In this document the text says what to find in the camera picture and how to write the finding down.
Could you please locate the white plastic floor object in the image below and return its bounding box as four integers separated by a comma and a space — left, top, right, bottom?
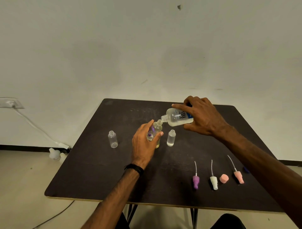
49, 148, 68, 161

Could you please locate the white power cable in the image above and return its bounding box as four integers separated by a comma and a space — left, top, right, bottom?
14, 107, 59, 144

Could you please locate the person's left hand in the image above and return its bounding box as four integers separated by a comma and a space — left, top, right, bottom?
131, 120, 164, 170

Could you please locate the black table leg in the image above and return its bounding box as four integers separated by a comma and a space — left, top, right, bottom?
190, 208, 199, 229
126, 204, 138, 225

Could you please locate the person's right forearm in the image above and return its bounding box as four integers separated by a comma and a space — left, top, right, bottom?
217, 127, 302, 229

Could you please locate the white spray cap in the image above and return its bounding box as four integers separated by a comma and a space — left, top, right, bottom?
210, 159, 219, 191

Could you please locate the purple spray cap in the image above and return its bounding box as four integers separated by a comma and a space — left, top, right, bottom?
192, 161, 200, 190

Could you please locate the person's right hand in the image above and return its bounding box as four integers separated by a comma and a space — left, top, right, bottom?
171, 96, 231, 140

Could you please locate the pink spray cap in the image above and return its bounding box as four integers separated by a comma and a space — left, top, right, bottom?
227, 155, 245, 184

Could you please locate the person's right leg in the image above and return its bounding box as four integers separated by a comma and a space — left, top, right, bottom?
210, 213, 246, 229

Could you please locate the large clear plastic bottle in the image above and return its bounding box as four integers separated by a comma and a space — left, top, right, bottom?
161, 108, 194, 127

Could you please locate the small clear bottle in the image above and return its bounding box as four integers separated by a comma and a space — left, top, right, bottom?
166, 129, 176, 147
108, 130, 118, 149

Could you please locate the black wristband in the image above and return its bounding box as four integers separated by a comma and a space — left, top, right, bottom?
124, 164, 144, 176

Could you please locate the small purple-tinted bottle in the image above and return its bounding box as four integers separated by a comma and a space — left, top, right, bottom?
146, 120, 163, 142

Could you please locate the grey floor cable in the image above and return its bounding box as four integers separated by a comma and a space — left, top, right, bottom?
32, 200, 75, 229

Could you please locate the person's left forearm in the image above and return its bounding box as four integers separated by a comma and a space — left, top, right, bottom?
81, 169, 142, 229

